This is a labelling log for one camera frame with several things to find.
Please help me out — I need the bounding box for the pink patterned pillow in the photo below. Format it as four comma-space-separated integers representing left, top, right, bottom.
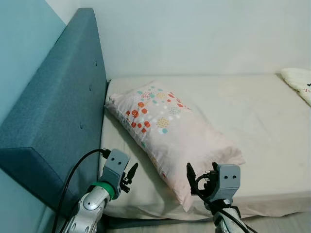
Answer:
104, 80, 246, 212

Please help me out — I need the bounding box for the cream sheeted mattress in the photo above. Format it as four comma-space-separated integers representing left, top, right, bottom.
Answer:
97, 74, 311, 221

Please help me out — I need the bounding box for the cream cartoon print quilt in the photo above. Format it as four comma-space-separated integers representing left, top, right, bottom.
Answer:
279, 68, 311, 106

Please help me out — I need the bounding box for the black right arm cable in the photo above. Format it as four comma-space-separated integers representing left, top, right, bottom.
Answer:
194, 175, 258, 233

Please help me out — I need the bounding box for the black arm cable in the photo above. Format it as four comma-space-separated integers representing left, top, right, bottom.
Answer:
51, 148, 111, 233
194, 175, 258, 233

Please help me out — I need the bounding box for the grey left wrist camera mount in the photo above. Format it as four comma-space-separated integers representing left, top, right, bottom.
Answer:
102, 150, 131, 187

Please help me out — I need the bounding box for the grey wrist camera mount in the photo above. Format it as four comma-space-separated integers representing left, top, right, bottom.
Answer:
214, 164, 242, 204
102, 150, 131, 187

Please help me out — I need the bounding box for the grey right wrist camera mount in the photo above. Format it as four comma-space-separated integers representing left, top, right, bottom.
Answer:
214, 164, 242, 204

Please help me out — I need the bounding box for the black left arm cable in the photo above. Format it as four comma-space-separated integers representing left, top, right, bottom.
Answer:
51, 148, 111, 233

